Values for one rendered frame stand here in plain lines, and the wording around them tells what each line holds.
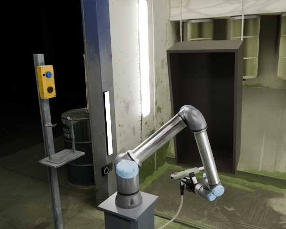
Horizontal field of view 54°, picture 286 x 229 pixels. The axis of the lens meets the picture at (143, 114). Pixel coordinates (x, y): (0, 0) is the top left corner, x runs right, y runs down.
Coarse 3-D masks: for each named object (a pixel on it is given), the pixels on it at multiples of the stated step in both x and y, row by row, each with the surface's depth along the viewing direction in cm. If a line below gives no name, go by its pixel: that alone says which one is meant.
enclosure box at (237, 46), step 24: (192, 48) 239; (216, 48) 228; (240, 48) 229; (168, 72) 252; (192, 72) 280; (216, 72) 270; (240, 72) 241; (192, 96) 291; (216, 96) 280; (240, 96) 255; (216, 120) 291; (240, 120) 271; (192, 144) 316; (216, 144) 303; (240, 144) 289
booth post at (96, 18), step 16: (80, 0) 248; (96, 0) 240; (96, 16) 243; (96, 32) 247; (96, 48) 251; (96, 64) 255; (96, 80) 259; (112, 80) 270; (96, 96) 264; (112, 96) 273; (96, 112) 268; (112, 112) 276; (96, 128) 273; (112, 128) 278; (96, 144) 278; (112, 144) 281; (96, 160) 283; (112, 160) 284; (96, 176) 288; (112, 176) 286; (96, 192) 293; (112, 192) 289
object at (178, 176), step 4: (192, 168) 255; (196, 168) 255; (200, 168) 258; (176, 172) 243; (180, 172) 246; (184, 172) 246; (188, 172) 248; (196, 172) 253; (172, 176) 240; (176, 176) 240; (180, 176) 243; (184, 176) 246; (172, 180) 240; (180, 180) 248; (180, 184) 248; (180, 188) 249; (180, 192) 250
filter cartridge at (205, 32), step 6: (204, 18) 345; (210, 18) 348; (192, 24) 354; (198, 24) 351; (204, 24) 350; (210, 24) 352; (192, 30) 356; (198, 30) 353; (204, 30) 351; (210, 30) 354; (192, 36) 358; (198, 36) 353; (204, 36) 353; (210, 36) 356
